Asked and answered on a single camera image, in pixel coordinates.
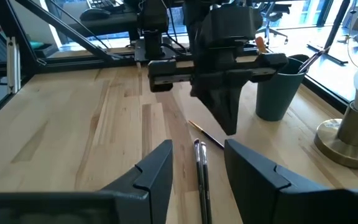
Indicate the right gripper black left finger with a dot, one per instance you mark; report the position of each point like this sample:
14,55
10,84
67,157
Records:
148,186

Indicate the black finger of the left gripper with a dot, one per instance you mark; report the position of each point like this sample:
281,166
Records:
233,102
211,102

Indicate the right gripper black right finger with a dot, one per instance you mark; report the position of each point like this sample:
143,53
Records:
253,186

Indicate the teal ribbed plastic cup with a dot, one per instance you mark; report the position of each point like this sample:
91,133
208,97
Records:
275,99

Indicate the white bulb on metal base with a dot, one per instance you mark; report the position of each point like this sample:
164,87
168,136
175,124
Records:
346,146

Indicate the black-framed desk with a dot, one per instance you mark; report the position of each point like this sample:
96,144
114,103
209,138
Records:
337,21

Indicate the dark side desk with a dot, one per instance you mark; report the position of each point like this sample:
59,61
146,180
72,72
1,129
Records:
113,23

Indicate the black keyboard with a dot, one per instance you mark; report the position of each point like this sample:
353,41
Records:
104,3

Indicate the black computer mouse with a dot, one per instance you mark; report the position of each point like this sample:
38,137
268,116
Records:
94,14

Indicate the green floor object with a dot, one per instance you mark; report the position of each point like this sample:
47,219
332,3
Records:
36,45

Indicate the white bar on frame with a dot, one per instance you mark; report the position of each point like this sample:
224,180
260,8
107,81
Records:
11,65

